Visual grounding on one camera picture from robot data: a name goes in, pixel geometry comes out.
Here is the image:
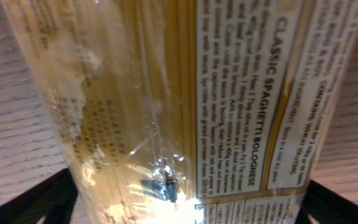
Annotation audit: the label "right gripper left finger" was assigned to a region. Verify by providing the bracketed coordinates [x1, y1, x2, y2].
[0, 169, 78, 224]

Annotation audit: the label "spaghetti packet red ends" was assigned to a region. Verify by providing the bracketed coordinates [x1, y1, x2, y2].
[2, 0, 358, 223]

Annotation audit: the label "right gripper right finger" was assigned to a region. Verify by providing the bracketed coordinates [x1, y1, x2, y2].
[295, 180, 358, 224]

